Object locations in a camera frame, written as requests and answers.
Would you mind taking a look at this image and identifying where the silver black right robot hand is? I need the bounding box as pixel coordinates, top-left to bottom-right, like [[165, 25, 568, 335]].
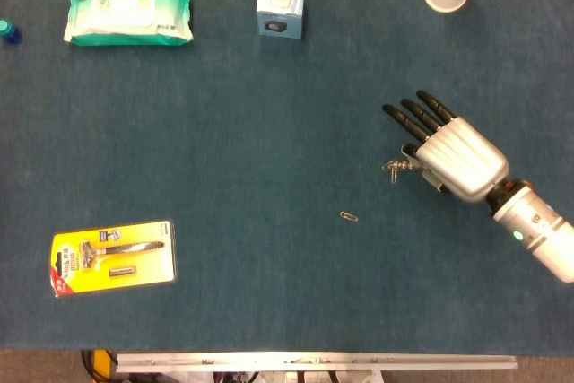
[[381, 90, 511, 203]]

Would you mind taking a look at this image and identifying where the yellow razor blister pack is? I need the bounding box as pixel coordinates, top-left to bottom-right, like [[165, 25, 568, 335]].
[[49, 220, 178, 299]]

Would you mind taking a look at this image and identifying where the green white wet wipes pack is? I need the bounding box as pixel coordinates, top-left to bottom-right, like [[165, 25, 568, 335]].
[[63, 0, 195, 48]]

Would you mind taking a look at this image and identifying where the aluminium rail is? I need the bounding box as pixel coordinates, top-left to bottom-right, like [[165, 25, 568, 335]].
[[115, 352, 519, 373]]

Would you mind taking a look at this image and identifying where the light blue speaker box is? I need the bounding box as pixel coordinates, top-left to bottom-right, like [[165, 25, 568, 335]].
[[257, 0, 308, 39]]

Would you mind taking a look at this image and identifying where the teal felt table cloth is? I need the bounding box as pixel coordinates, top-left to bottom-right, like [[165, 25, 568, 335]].
[[0, 0, 574, 352]]

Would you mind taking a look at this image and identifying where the blue bottle cap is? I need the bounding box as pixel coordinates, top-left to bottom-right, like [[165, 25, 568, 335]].
[[0, 19, 22, 46]]

